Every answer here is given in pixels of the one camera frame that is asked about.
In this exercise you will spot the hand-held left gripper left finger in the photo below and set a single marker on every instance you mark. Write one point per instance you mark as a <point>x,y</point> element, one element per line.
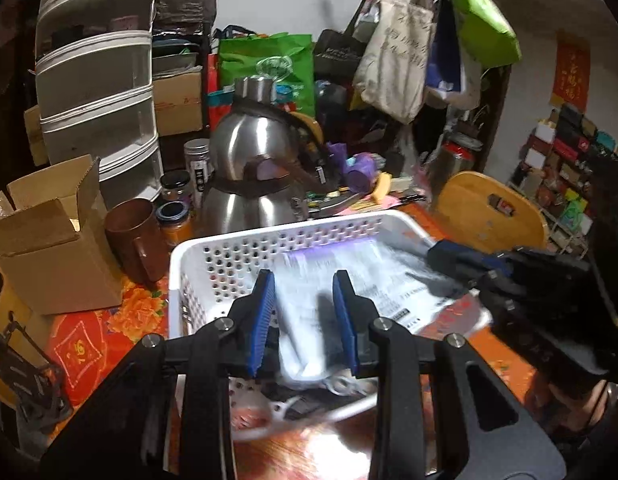
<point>259,320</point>

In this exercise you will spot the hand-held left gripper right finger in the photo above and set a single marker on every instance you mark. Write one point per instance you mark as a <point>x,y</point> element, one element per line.
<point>346,320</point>

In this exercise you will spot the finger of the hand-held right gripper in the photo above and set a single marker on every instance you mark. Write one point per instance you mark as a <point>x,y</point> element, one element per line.
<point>456,256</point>
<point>499,290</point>

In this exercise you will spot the white packet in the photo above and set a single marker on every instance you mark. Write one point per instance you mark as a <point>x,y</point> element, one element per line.
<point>389,295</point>

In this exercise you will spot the white perforated plastic basket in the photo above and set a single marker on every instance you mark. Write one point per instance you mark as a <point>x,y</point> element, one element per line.
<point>224,255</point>

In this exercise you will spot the wooden chair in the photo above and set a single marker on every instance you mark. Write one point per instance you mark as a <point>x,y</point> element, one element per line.
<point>469,210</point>

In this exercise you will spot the red metal can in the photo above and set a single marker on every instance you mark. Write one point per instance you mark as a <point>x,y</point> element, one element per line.
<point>456,165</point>

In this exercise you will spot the blue lid orange jar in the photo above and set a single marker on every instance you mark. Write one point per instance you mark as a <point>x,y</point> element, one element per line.
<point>175,222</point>

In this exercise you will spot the white shelf with boxes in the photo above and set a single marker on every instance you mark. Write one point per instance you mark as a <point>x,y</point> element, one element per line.
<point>564,175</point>

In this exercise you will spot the brown mug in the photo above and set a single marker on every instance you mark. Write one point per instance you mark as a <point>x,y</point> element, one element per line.
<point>134,240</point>

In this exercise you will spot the dark lid jar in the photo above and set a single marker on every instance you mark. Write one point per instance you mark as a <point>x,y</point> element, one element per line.
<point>176,187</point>

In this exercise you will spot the stainless steel kettle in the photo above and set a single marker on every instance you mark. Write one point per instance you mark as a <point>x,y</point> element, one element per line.
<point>254,150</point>

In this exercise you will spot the red printed tablecloth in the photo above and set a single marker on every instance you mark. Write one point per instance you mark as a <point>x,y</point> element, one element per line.
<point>89,340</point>

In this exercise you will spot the white and blue hanging bag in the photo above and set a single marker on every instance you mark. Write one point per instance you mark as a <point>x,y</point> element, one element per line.
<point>451,70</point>

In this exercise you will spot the beige canvas tote bag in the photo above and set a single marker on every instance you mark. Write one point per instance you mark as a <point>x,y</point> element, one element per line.
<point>394,60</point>

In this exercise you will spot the open cardboard box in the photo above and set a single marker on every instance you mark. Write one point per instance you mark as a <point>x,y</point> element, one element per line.
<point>49,255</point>

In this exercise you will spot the brown cardboard box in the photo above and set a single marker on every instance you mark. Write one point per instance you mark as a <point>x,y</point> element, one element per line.
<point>181,105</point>

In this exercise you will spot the bright green hanging bag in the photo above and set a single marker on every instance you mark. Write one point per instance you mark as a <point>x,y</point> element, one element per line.
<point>481,25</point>

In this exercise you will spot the black bag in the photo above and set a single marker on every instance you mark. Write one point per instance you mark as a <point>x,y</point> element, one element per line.
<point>339,55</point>

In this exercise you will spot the black folding stand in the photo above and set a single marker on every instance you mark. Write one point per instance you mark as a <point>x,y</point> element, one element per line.
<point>34,385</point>

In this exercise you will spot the green shopping bag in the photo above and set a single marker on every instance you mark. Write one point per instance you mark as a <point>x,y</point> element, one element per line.
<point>269,65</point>

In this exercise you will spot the stacked grey plastic drawers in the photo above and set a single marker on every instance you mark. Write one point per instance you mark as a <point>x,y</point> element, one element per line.
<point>94,85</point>

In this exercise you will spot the red wall poster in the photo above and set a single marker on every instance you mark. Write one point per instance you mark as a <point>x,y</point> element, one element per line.
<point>571,72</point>

